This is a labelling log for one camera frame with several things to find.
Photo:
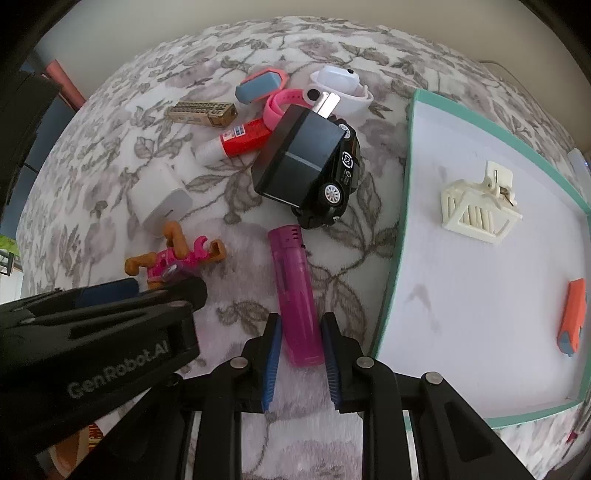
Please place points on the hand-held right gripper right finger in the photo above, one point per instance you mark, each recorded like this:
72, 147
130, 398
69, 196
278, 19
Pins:
330, 364

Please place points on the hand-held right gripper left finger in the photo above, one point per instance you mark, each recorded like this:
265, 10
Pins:
272, 364

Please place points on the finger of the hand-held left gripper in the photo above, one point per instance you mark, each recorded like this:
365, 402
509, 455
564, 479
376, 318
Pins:
184, 290
106, 293

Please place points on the pink lighter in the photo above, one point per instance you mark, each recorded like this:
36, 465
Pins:
293, 286

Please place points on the teal-rimmed white tray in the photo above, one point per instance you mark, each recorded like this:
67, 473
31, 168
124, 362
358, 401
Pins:
461, 300

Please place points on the blue and coral toy block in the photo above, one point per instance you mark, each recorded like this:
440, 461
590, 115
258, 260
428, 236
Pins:
258, 85
572, 309

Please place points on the pink and brown toy figure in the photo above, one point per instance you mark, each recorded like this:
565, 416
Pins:
175, 261

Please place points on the orange patterned packet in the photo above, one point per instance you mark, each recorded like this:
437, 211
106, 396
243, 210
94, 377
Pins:
74, 452

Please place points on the white charger plug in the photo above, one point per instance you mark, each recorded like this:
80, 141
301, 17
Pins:
157, 194

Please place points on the green object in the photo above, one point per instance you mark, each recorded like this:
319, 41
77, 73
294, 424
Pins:
5, 254

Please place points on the floral fleece blanket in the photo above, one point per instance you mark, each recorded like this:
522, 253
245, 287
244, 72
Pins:
138, 138

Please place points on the red glue tube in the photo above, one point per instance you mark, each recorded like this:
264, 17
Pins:
240, 138

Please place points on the black power adapter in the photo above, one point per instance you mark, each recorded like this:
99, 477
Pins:
295, 157

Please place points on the gold harmonica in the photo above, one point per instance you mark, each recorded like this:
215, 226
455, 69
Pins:
198, 112

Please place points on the black toy car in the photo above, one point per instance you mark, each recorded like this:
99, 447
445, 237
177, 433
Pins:
341, 184

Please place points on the dark furniture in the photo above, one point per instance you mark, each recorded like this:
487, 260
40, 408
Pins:
23, 120

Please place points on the pink watch band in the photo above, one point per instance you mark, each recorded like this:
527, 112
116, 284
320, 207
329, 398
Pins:
272, 110

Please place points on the cream hair claw clip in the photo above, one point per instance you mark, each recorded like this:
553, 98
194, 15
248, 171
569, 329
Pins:
466, 203

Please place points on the dusty pink roll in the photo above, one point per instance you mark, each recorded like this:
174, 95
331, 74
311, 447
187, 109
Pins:
64, 85

